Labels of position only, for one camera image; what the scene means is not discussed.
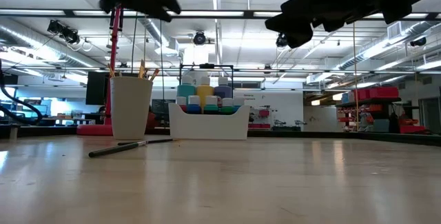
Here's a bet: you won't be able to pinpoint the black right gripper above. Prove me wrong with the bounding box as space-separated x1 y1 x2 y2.
264 0 387 50

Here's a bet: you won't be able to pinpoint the large turquoise paint bottle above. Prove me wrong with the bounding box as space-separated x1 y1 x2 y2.
176 74 197 98

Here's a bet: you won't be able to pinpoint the small sky-blue paint bottle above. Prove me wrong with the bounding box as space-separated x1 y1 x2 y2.
232 96 245 113

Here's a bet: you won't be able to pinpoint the large yellow paint bottle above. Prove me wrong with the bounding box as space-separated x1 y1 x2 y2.
196 75 215 110

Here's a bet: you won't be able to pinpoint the large purple paint bottle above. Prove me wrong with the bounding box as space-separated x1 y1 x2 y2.
213 75 234 99

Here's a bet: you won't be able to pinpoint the small red paint bottle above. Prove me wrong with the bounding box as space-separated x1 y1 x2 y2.
176 95 188 113

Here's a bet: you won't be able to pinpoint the small green paint bottle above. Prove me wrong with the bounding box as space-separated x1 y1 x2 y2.
220 96 235 115

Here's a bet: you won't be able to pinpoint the beige plastic cup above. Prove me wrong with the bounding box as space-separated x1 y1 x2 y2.
110 75 154 141

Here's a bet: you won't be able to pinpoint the small teal paint bottle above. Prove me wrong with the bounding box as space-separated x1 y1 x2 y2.
203 94 219 114

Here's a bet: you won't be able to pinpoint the white plastic bin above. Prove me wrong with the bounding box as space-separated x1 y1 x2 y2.
167 102 252 141

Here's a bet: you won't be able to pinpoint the overhead bar with light strips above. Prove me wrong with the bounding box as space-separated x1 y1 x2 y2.
0 8 441 20

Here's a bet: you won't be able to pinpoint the red desk lamp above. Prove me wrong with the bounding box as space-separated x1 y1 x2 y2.
76 5 124 136

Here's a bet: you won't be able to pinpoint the shelf with red bins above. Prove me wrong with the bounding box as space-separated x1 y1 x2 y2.
339 85 430 135

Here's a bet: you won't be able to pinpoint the black monitor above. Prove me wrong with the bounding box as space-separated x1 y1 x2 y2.
85 71 113 106

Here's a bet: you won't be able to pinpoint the black ceiling camera with cable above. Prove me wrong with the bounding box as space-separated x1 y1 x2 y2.
275 32 289 49

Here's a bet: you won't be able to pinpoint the round black ceiling camera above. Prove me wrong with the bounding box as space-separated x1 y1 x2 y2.
192 30 207 45

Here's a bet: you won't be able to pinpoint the red wall bins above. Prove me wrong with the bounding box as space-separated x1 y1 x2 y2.
247 108 272 130

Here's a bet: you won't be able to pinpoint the black ceiling camera rig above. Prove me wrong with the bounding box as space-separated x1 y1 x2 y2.
47 19 81 45

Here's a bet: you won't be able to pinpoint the black aluminium table frame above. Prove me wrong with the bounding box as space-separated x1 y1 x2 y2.
0 123 441 147

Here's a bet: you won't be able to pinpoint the silver ventilation duct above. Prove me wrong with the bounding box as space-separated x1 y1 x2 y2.
337 19 441 72
0 17 107 68

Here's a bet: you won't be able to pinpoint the black looped cable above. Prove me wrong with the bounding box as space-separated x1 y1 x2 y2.
0 58 44 127

